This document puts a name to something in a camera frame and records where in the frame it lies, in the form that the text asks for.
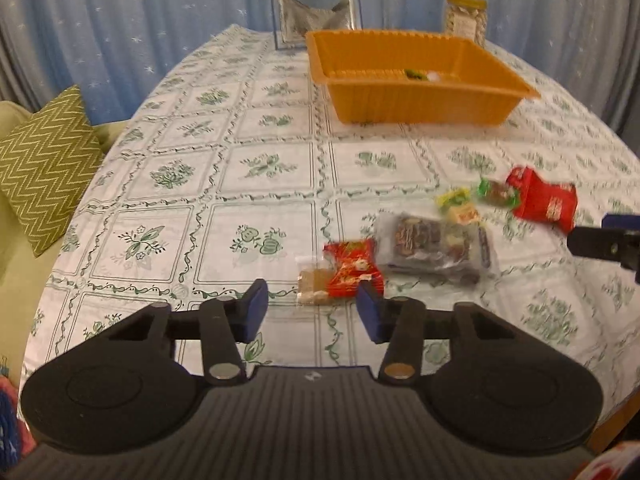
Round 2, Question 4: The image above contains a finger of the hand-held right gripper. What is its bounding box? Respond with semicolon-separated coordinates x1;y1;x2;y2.
567;214;640;283

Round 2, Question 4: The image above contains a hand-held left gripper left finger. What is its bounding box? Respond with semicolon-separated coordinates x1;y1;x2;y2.
107;279;269;386

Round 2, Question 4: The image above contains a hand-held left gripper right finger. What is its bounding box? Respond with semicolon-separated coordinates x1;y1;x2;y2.
356;281;533;386

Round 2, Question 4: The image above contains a red crinkled snack wrapper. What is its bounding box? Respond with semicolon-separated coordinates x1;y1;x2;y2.
324;238;386;297

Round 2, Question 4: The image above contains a clear cracker packet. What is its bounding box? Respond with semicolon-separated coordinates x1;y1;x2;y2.
296;257;335;306

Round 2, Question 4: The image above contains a red snack pouch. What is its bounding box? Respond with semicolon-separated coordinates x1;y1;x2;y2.
504;166;579;234

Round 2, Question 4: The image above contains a clear bag of dark snacks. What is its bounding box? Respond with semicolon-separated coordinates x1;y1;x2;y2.
374;214;497;287

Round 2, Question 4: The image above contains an orange plastic tray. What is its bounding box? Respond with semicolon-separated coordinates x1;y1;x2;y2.
305;29;542;126

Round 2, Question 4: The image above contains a green and brown candy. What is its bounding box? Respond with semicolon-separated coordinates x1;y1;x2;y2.
476;177;522;209

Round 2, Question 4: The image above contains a small yellow orange packet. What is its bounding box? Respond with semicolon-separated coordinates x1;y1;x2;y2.
446;202;481;226

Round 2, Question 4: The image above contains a yellow green candy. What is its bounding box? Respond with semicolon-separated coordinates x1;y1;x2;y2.
436;186;472;209

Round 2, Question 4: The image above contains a wooden table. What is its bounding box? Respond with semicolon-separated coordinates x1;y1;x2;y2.
586;394;640;455

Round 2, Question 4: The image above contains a red clothing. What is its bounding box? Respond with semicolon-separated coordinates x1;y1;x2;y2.
574;441;640;480

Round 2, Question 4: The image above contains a green zigzag cushion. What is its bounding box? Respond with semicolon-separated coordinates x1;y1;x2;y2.
0;100;132;393
0;85;106;259

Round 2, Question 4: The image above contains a nut jar with gold lid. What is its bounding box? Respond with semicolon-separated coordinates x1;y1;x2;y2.
443;0;489;47

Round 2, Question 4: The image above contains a colourful patterned cloth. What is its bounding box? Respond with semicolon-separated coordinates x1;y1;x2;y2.
0;357;39;467

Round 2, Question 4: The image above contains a blue star curtain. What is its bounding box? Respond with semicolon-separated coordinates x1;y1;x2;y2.
0;0;640;161

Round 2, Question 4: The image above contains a silver picture frame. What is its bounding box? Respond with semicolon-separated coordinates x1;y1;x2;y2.
270;0;362;51

